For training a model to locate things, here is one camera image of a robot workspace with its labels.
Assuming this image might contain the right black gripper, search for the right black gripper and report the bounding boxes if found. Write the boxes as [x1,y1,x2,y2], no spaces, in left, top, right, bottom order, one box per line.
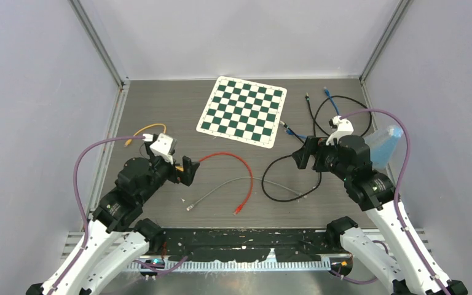
[291,135,352,182]

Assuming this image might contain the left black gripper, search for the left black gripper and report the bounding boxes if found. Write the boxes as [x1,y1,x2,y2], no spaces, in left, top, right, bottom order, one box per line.
[138,140,200,203]

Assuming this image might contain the red ethernet cable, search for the red ethernet cable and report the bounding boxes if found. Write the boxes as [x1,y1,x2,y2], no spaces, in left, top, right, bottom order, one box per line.
[197,152,254,216]

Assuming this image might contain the yellow ethernet cable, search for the yellow ethernet cable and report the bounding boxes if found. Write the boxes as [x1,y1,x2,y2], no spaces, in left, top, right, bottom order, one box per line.
[124,123,167,147]

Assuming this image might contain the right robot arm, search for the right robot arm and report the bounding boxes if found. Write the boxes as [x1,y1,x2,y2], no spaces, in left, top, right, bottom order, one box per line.
[292,135,468,294]

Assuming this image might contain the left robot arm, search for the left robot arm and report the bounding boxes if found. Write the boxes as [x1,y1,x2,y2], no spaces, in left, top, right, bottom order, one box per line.
[26,147,200,294]

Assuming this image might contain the green white chessboard mat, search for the green white chessboard mat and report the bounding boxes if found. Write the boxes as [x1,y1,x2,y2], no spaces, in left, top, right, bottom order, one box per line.
[196,76,287,149]

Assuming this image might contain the blue ethernet cable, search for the blue ethernet cable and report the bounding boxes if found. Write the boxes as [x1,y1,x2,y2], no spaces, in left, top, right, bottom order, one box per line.
[285,86,342,142]

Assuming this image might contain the grey ethernet cable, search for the grey ethernet cable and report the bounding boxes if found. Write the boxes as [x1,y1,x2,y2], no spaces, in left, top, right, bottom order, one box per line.
[186,176,308,211]

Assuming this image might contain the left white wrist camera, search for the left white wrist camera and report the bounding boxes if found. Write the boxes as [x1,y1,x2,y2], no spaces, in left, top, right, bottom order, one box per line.
[143,133,177,165]

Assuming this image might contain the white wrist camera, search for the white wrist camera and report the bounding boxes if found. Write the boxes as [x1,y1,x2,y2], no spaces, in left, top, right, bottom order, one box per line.
[326,116,354,146]
[143,133,177,165]

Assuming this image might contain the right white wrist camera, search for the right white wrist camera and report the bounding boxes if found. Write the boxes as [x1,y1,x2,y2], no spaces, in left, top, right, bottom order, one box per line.
[326,116,354,146]

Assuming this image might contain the short black ethernet cable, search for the short black ethernet cable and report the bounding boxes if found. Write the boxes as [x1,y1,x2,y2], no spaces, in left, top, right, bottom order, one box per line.
[305,92,317,137]

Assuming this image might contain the black looped ethernet cable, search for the black looped ethernet cable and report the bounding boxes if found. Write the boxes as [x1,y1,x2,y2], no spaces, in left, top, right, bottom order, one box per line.
[312,95,373,138]

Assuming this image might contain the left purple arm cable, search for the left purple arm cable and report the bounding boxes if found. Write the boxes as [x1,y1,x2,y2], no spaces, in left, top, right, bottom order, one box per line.
[46,135,148,295]

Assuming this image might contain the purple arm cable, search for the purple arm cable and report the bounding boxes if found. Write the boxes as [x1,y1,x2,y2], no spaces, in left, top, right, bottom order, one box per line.
[339,108,452,295]
[46,135,148,295]

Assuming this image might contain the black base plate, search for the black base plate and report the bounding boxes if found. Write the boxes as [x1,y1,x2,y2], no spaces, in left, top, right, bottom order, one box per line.
[147,228,350,262]

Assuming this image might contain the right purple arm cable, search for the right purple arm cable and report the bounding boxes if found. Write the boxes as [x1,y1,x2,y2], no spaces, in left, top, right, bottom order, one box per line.
[339,108,452,295]

